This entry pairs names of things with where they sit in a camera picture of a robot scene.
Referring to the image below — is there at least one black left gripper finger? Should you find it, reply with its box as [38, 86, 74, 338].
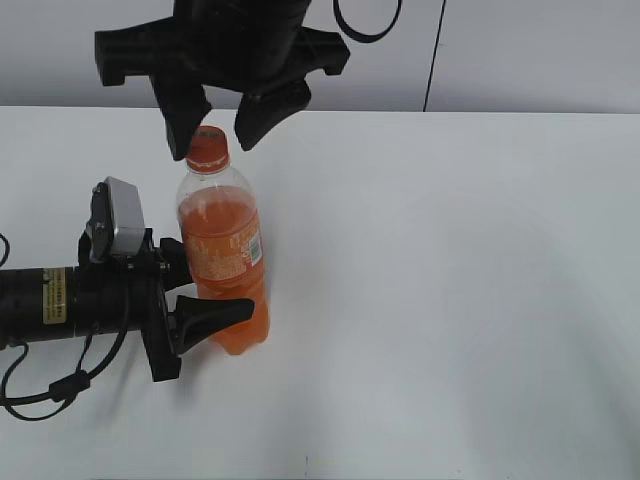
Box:
[172, 295, 255, 355]
[159, 238, 193, 291]

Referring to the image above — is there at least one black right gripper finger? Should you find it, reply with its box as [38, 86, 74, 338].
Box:
[150, 75, 212, 161]
[234, 79, 312, 151]

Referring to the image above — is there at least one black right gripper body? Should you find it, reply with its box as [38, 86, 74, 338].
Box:
[95, 0, 349, 94]

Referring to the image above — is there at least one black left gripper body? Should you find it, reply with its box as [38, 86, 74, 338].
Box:
[69, 229, 182, 382]

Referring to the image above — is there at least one orange bottle cap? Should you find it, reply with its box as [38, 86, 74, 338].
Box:
[185, 125, 230, 174]

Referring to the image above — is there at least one orange soda plastic bottle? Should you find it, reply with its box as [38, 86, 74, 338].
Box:
[174, 162, 273, 357]

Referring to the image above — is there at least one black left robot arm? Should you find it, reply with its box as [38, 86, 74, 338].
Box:
[1, 230, 254, 382]

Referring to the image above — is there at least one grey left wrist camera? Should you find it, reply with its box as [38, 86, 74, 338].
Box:
[85, 176, 146, 263]

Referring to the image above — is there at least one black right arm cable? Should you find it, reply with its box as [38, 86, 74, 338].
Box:
[332, 0, 404, 42]

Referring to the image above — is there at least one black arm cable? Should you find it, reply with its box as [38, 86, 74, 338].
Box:
[332, 0, 404, 42]
[0, 232, 129, 423]

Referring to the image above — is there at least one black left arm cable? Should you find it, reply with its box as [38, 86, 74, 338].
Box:
[0, 232, 129, 423]

